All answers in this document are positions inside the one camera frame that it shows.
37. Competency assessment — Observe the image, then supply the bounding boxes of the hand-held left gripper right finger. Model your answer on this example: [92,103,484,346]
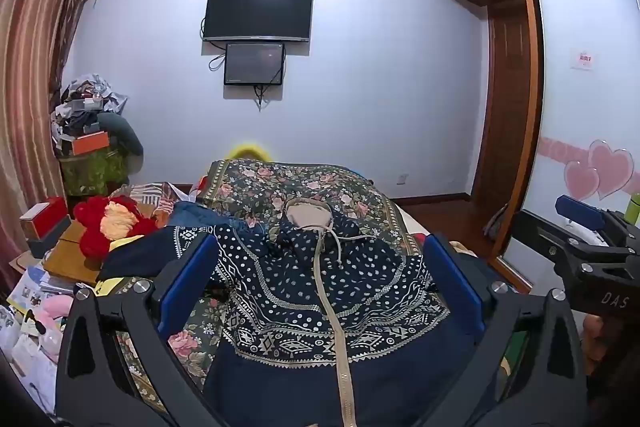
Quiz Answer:
[422,233,588,427]

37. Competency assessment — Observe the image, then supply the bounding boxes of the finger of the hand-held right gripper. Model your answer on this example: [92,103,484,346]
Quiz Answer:
[555,195,640,253]
[509,209,640,312]

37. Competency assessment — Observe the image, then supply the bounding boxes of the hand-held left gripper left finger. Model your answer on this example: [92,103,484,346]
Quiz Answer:
[55,232,236,427]

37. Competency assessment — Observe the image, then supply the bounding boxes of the navy patterned hoodie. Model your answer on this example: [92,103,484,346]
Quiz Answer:
[97,197,483,427]

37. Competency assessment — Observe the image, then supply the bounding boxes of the pile of mixed clothes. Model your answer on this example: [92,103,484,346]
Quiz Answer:
[51,74,130,142]

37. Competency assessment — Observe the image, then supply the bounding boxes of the person's right hand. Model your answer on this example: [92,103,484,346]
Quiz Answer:
[582,314,608,375]

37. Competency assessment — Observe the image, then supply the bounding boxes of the grey bag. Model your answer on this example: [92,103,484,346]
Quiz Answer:
[485,204,511,243]

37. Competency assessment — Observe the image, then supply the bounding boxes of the blue denim jeans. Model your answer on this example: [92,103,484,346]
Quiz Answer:
[170,201,251,228]

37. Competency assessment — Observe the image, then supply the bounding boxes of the patchwork cloth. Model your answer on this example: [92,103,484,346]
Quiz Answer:
[112,181,201,212]

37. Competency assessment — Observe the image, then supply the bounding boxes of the red plush toy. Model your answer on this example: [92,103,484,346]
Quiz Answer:
[73,196,158,258]

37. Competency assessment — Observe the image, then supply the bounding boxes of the brown wooden box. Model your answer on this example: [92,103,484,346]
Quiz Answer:
[42,219,108,285]

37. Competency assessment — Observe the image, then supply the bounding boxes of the brown wooden door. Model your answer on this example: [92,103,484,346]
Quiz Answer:
[472,4,533,202]

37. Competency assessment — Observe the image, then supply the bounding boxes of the yellow round object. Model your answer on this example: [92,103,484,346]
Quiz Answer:
[230,142,273,162]

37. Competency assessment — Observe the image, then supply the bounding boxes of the pink plush toy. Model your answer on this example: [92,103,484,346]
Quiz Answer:
[32,294,76,333]

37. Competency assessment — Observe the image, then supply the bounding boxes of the black box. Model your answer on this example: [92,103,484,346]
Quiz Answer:
[27,217,73,258]

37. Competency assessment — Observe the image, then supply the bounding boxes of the dark floral bedspread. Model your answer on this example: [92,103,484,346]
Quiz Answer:
[115,158,506,413]

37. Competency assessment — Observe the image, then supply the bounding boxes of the red white door sticker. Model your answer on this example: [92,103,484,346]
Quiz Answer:
[570,48,597,70]

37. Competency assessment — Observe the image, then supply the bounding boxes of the red box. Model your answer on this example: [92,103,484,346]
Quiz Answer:
[20,197,68,240]

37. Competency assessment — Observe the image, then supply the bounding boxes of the stack of papers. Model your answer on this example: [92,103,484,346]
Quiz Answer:
[7,264,76,313]

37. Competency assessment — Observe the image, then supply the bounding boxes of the orange box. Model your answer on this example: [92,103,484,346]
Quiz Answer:
[70,132,111,155]

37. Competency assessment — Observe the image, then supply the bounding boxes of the white plastic bag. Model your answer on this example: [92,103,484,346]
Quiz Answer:
[10,322,58,413]

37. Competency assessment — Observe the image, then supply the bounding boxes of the brown striped curtain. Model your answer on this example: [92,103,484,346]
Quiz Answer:
[0,0,108,288]

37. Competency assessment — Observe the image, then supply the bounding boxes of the small black wall monitor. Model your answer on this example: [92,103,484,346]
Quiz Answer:
[223,42,287,86]

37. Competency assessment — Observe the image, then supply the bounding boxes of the black wall television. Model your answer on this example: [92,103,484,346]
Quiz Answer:
[202,0,314,44]

